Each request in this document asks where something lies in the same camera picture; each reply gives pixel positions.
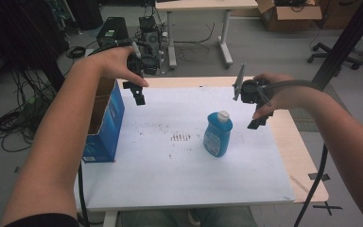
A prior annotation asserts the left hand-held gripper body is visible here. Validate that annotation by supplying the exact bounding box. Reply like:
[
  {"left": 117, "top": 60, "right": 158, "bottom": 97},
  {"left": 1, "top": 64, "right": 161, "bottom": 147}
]
[{"left": 126, "top": 42, "right": 160, "bottom": 77}]

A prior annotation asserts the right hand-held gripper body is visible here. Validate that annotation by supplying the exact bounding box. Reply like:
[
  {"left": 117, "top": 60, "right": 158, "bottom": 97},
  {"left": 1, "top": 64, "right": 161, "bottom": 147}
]
[{"left": 232, "top": 62, "right": 272, "bottom": 107}]

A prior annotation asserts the blue bottle with white cap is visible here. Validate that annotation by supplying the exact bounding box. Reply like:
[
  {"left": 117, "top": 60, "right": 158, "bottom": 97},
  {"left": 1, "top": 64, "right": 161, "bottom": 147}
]
[{"left": 202, "top": 110, "right": 234, "bottom": 158}]

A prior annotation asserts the blue cardboard box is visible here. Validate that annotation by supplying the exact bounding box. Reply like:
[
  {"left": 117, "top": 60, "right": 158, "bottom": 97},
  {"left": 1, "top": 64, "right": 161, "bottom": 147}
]
[{"left": 81, "top": 77, "right": 126, "bottom": 164}]

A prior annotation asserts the person's left hand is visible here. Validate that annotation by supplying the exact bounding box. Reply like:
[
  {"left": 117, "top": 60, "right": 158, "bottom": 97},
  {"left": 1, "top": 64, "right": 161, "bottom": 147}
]
[{"left": 88, "top": 46, "right": 149, "bottom": 88}]

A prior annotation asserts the person's right hand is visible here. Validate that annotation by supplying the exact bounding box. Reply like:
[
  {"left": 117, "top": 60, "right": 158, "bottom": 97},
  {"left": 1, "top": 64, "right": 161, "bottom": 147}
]
[{"left": 251, "top": 72, "right": 317, "bottom": 121}]

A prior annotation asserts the light wooden table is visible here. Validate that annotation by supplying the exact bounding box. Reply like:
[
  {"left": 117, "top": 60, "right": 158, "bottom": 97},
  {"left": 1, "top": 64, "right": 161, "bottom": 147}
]
[{"left": 73, "top": 75, "right": 330, "bottom": 213}]

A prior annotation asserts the black computer tower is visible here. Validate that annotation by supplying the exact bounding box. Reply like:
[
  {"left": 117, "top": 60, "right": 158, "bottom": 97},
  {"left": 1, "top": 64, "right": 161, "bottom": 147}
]
[{"left": 95, "top": 16, "right": 130, "bottom": 49}]

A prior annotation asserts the black tape strip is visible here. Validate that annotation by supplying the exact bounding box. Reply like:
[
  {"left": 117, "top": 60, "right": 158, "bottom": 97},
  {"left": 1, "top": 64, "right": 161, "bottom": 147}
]
[{"left": 307, "top": 172, "right": 332, "bottom": 183}]

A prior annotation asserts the beige desk with white legs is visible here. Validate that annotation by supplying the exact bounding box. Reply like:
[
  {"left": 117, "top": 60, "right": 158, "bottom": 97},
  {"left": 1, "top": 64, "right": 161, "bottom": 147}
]
[{"left": 154, "top": 0, "right": 260, "bottom": 71}]

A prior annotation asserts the open brown cardboard box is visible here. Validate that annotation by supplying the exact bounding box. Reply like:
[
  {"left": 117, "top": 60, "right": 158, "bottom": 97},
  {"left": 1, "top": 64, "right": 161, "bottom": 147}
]
[{"left": 254, "top": 0, "right": 323, "bottom": 32}]

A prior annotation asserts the white table mat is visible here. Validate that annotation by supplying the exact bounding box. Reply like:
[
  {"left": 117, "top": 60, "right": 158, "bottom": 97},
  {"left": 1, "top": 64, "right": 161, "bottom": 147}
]
[{"left": 73, "top": 86, "right": 297, "bottom": 212}]

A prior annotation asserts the black office chair base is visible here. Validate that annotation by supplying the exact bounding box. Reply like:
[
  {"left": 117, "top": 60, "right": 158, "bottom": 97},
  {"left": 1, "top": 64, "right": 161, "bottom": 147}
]
[{"left": 306, "top": 42, "right": 363, "bottom": 71}]

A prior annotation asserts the black metal stand pole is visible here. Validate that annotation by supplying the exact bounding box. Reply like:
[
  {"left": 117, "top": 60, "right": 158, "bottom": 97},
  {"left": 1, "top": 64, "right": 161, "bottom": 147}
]
[{"left": 311, "top": 0, "right": 363, "bottom": 93}]

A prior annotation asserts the black tape cross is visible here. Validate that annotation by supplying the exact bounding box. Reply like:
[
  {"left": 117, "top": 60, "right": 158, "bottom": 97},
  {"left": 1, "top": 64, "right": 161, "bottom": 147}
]
[{"left": 312, "top": 201, "right": 344, "bottom": 218}]

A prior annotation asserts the white shoe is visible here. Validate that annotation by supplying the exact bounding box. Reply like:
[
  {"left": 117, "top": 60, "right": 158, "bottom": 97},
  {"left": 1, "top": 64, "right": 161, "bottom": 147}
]
[{"left": 186, "top": 209, "right": 202, "bottom": 227}]

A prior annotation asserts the black sleeve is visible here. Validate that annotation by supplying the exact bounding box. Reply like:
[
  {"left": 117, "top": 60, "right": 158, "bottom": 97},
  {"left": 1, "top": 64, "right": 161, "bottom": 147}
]
[{"left": 4, "top": 213, "right": 80, "bottom": 227}]

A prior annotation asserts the open computer case with cables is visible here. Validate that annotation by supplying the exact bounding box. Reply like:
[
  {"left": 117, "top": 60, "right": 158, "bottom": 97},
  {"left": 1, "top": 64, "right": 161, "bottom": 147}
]
[{"left": 135, "top": 14, "right": 166, "bottom": 77}]

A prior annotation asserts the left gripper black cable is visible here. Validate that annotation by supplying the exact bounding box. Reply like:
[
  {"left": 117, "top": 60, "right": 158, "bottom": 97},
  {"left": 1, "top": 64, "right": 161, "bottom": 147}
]
[{"left": 87, "top": 38, "right": 134, "bottom": 58}]

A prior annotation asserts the coiled black cable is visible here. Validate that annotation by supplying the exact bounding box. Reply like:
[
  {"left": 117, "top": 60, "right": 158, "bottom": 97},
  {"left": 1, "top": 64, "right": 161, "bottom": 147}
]
[{"left": 65, "top": 45, "right": 87, "bottom": 60}]

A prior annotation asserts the black cable under table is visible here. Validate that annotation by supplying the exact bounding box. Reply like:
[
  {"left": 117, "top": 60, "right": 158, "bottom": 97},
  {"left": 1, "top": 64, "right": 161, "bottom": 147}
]
[{"left": 77, "top": 162, "right": 91, "bottom": 227}]

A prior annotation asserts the tangle of black floor cables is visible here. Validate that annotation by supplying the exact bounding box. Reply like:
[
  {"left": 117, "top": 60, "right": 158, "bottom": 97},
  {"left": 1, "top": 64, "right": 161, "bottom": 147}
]
[{"left": 0, "top": 68, "right": 57, "bottom": 153}]

